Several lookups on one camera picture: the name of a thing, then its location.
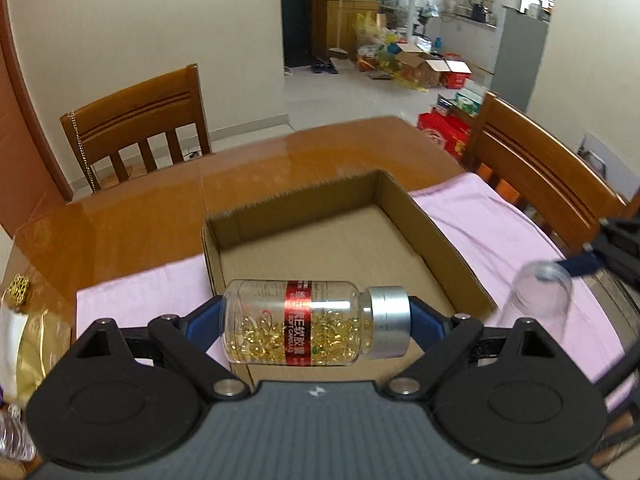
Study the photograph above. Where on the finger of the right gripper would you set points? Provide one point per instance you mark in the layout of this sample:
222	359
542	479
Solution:
583	264

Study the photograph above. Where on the pink cloth mat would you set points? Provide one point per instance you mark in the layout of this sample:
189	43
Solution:
494	238

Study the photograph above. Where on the cardboard box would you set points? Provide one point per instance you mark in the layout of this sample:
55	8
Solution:
363	229

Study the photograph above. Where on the wooden cabinet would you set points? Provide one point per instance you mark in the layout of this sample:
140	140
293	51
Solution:
334	25

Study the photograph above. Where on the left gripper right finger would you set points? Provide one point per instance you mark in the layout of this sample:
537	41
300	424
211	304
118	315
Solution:
446	344

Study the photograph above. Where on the water bottle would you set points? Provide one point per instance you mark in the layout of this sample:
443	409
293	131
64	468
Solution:
15	440

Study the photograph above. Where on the wooden door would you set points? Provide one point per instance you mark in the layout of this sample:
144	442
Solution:
32	181

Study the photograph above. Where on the wooden chair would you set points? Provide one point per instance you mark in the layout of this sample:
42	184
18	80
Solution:
132	116
570	198

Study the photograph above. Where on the gold capsule bottle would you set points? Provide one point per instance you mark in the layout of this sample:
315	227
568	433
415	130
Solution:
313	323

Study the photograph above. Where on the gold tissue pack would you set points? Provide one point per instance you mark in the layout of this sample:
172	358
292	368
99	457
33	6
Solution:
31	344

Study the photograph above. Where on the wooden chair back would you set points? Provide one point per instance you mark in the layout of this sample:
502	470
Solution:
132	116

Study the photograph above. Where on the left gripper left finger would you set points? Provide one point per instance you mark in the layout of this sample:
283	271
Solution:
183	342

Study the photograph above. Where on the grey refrigerator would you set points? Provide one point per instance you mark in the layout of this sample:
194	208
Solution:
518	59

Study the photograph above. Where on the clear plastic jar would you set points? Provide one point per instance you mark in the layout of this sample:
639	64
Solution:
541	290

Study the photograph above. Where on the wooden chair right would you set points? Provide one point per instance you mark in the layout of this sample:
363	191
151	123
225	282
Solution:
570	198

